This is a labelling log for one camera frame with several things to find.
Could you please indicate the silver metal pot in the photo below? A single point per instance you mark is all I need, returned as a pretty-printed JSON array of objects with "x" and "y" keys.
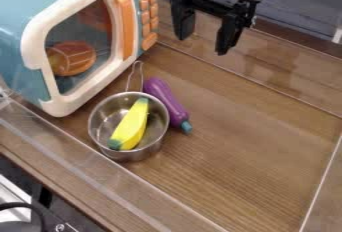
[{"x": 109, "y": 113}]

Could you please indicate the yellow toy banana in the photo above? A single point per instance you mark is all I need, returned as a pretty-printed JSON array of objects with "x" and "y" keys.
[{"x": 130, "y": 130}]

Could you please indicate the clear acrylic table barrier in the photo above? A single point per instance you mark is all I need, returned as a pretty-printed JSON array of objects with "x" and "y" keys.
[{"x": 119, "y": 200}]

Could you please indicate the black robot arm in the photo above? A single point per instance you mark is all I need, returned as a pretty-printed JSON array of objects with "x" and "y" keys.
[{"x": 237, "y": 14}]

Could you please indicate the orange plate in microwave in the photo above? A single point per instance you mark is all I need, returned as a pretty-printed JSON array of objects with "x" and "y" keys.
[{"x": 71, "y": 57}]

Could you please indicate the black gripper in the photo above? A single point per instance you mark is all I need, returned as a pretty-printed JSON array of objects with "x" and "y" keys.
[{"x": 240, "y": 14}]

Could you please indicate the purple toy eggplant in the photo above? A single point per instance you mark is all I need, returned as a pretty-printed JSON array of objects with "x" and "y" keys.
[{"x": 158, "y": 88}]

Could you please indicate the blue toy microwave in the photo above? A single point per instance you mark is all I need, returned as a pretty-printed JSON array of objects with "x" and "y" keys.
[{"x": 119, "y": 27}]

